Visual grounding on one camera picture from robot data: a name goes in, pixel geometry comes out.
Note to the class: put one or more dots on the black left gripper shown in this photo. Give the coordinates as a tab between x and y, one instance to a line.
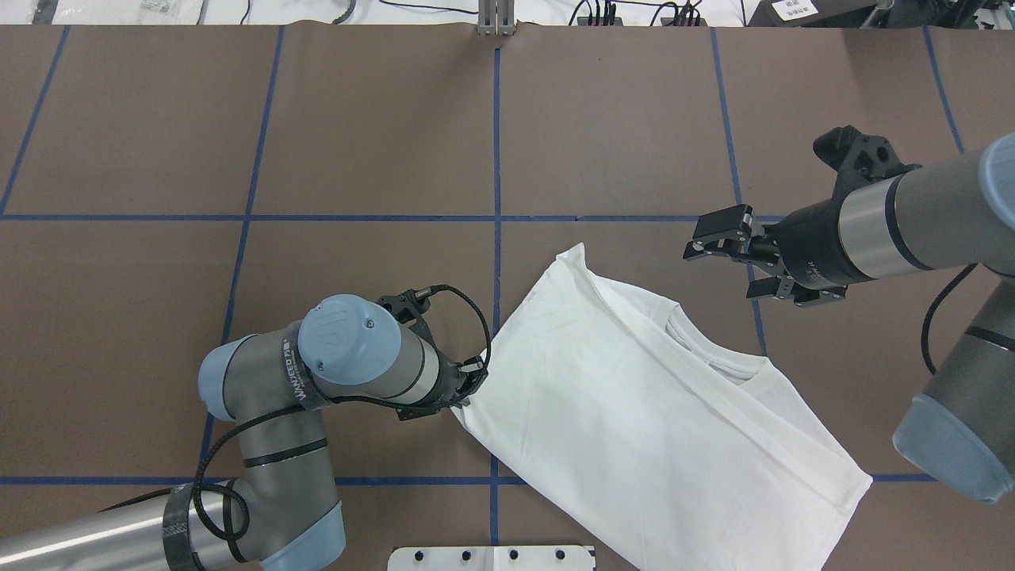
449	381

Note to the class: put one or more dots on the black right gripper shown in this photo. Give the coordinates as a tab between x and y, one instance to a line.
810	244

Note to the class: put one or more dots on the white long-sleeve printed shirt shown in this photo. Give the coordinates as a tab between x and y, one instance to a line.
677	453

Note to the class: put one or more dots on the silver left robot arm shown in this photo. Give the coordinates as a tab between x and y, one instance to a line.
265	490

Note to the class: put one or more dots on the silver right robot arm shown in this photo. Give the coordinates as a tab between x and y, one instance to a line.
887	218

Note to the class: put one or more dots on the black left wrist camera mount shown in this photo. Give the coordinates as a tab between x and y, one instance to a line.
409	306

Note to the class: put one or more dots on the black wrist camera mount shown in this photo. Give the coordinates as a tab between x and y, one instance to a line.
409	306
859	160

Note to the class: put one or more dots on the white camera stand column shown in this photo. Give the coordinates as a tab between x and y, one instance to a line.
533	557

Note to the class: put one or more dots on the aluminium frame post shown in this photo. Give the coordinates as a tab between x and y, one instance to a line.
496	18

